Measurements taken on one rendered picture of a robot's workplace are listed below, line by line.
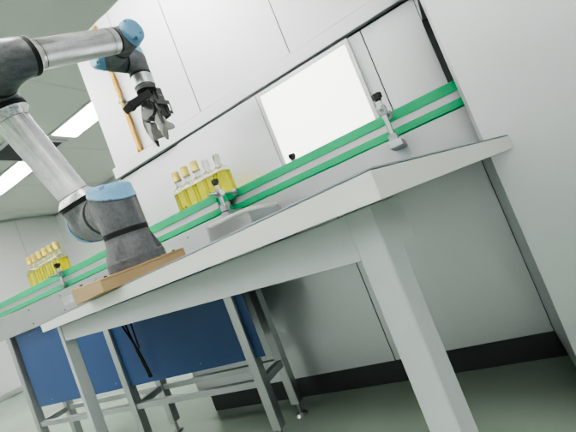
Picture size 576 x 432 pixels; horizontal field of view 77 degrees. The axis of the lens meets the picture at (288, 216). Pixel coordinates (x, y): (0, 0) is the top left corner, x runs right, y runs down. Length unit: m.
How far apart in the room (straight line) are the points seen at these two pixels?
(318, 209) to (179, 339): 1.33
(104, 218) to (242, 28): 1.06
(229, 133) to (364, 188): 1.33
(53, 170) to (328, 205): 0.89
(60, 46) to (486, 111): 1.09
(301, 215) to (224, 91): 1.35
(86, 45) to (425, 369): 1.13
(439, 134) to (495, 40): 0.29
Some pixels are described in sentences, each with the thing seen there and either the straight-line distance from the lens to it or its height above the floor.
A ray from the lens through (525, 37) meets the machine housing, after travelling 1.08.
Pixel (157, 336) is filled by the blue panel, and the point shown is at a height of 0.52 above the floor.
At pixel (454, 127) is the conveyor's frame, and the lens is 1.21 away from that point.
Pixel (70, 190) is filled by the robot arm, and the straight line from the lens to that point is 1.16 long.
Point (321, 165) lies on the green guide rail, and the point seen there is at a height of 0.90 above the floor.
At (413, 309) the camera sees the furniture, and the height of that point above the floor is 0.58.
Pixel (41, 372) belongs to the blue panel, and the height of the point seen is 0.51.
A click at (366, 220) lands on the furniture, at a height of 0.70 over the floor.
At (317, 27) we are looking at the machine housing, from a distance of 1.60.
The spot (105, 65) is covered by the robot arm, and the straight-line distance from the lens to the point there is 1.42.
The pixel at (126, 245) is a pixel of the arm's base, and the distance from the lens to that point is 1.00.
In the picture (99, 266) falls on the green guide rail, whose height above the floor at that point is 0.91.
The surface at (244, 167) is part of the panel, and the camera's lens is 1.62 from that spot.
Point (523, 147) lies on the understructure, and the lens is 1.04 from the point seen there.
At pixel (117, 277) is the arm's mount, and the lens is 0.95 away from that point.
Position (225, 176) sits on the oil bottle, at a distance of 1.51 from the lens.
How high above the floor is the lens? 0.72
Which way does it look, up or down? 3 degrees up
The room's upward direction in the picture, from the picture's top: 21 degrees counter-clockwise
